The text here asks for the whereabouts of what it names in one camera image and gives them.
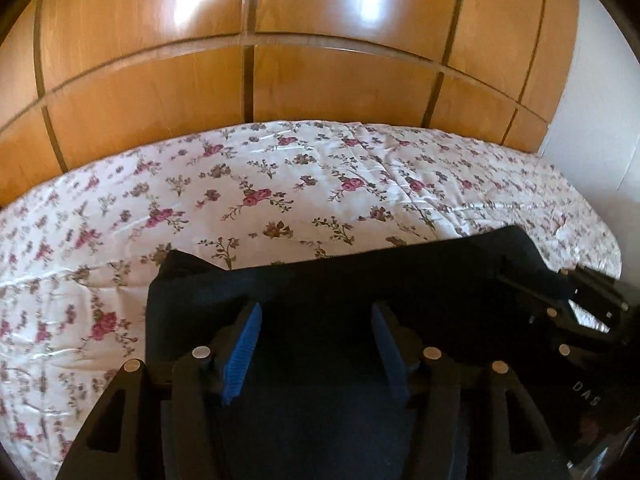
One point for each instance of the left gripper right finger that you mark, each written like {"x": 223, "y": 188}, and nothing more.
{"x": 400, "y": 351}

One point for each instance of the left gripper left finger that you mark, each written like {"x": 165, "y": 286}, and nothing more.
{"x": 232, "y": 351}

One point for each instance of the black pants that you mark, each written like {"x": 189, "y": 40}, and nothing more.
{"x": 316, "y": 403}

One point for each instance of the floral quilted bedspread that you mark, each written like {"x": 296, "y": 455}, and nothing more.
{"x": 78, "y": 253}

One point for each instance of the wooden wardrobe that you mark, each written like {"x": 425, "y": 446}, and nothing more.
{"x": 86, "y": 79}

